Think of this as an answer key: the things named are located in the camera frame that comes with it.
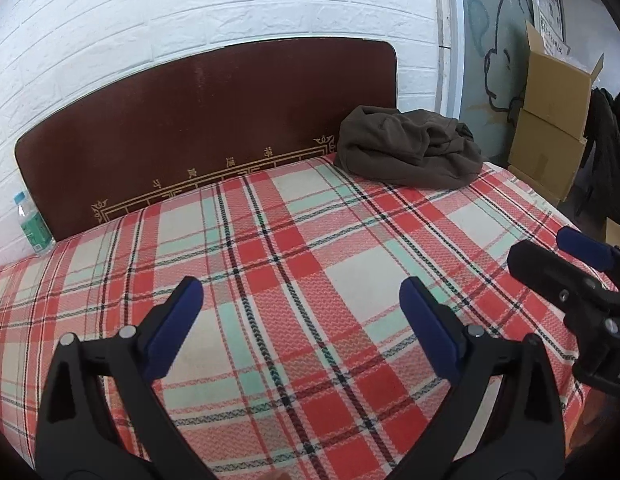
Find clear plastic water bottle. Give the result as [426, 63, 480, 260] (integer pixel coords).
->
[12, 191, 55, 256]

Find closed cardboard box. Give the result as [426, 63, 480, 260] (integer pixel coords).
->
[507, 109, 588, 203]

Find open cardboard box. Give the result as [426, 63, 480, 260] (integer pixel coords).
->
[521, 19, 604, 140]

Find dark hanging clothes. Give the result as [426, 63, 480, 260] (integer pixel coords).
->
[574, 87, 620, 221]

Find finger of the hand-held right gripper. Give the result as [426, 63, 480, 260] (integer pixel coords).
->
[507, 240, 620, 321]
[557, 226, 620, 286]

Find red plaid bed sheet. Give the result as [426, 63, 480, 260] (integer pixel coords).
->
[0, 152, 620, 480]

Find white door frame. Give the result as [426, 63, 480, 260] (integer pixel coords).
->
[434, 0, 466, 117]

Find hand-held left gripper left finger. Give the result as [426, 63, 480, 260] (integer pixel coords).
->
[35, 276, 225, 480]

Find brown hooded sweatshirt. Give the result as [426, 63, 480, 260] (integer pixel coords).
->
[336, 105, 484, 192]

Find dark brown wooden headboard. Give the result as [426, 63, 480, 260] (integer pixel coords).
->
[14, 37, 398, 242]

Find white paper wall notice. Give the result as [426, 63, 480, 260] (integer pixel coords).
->
[542, 25, 571, 57]

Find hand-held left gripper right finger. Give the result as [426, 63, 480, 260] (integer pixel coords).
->
[390, 276, 570, 480]

